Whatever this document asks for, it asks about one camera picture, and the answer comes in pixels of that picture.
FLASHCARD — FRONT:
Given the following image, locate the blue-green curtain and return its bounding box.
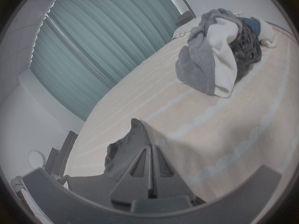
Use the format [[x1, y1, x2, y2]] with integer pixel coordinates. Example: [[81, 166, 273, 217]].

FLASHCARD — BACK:
[[48, 0, 183, 86], [30, 18, 115, 122]]

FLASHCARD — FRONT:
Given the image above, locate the white printed pillow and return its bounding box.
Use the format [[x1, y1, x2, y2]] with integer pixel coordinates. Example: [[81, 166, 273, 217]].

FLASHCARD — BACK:
[[172, 13, 244, 40]]

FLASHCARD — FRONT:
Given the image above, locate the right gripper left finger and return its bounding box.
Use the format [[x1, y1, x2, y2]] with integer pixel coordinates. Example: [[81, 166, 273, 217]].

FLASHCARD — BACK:
[[110, 145, 153, 203]]

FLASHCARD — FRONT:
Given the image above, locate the round white framed mirror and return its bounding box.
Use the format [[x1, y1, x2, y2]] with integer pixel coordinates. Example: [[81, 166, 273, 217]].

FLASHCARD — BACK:
[[27, 149, 45, 168]]

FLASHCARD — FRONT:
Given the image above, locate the bed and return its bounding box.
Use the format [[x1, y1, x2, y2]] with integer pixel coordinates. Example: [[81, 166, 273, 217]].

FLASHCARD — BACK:
[[68, 0, 297, 203]]

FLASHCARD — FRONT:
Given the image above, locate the black dressing table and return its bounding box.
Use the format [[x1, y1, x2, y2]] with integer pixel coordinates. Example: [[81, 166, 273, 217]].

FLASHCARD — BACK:
[[44, 147, 62, 175]]

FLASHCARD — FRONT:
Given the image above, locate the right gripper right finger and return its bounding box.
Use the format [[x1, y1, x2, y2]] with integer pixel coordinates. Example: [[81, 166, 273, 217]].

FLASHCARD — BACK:
[[152, 144, 196, 202]]

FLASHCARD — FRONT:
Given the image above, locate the black T-shirt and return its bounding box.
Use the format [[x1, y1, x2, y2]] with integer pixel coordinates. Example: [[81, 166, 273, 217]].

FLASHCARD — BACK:
[[66, 119, 155, 192]]

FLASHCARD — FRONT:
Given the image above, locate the grey bedside table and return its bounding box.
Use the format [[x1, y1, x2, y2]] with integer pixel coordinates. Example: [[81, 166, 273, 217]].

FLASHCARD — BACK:
[[179, 11, 193, 25]]

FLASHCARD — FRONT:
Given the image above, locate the black chest of drawers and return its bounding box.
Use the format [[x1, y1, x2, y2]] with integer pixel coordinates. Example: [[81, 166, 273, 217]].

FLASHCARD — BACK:
[[59, 131, 78, 177]]

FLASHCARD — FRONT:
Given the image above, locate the pile of clothes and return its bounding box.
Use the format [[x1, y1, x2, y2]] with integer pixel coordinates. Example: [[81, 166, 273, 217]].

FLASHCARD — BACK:
[[176, 8, 277, 98]]

